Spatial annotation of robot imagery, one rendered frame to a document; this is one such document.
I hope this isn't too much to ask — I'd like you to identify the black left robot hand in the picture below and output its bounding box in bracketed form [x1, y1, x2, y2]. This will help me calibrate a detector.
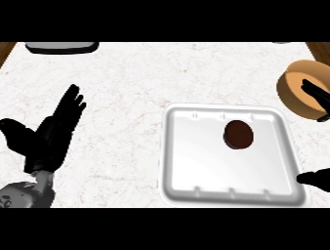
[0, 83, 90, 175]

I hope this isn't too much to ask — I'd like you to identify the tan orange pot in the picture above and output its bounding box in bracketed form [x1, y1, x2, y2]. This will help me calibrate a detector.
[276, 60, 330, 121]

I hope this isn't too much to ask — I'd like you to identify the brown chocolate cupcake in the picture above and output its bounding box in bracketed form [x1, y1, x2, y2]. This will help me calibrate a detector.
[223, 119, 257, 150]

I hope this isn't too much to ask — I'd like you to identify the white plastic tray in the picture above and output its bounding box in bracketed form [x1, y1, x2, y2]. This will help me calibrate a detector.
[159, 103, 310, 208]

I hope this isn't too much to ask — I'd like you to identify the grey and black appliance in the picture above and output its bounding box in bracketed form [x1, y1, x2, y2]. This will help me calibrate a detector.
[25, 41, 100, 56]

